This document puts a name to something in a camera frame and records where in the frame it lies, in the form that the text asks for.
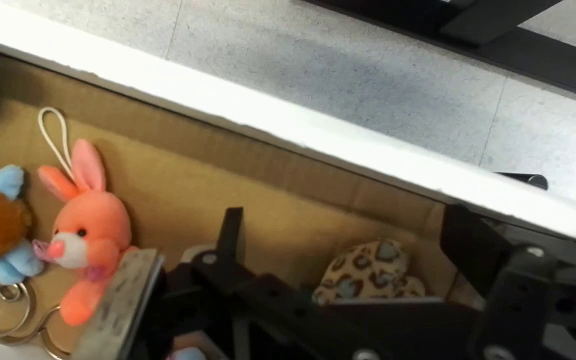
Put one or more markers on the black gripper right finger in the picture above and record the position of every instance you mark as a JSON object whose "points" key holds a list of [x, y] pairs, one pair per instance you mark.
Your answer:
{"points": [[476, 251]]}

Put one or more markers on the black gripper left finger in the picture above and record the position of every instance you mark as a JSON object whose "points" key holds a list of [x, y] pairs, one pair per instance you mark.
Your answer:
{"points": [[112, 329]]}

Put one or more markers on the pink orange plush bunny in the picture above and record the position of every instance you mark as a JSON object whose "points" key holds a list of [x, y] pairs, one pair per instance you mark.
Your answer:
{"points": [[92, 231]]}

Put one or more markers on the brown blue plush keychain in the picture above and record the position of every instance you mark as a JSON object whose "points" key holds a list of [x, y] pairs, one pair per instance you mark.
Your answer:
{"points": [[19, 264]]}

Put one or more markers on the leopard print plush toy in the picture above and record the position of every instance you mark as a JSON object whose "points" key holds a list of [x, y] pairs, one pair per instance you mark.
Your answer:
{"points": [[371, 270]]}

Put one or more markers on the black perforated robot table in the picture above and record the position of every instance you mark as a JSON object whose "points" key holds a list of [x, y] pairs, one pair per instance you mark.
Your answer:
{"points": [[487, 31]]}

